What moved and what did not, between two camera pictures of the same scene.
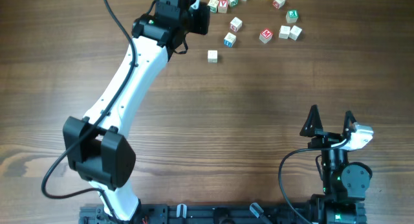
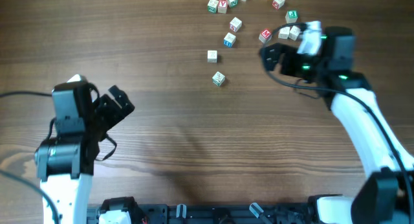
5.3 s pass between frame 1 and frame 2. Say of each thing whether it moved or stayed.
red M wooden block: stayed
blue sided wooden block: stayed
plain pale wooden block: stayed
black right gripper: moved
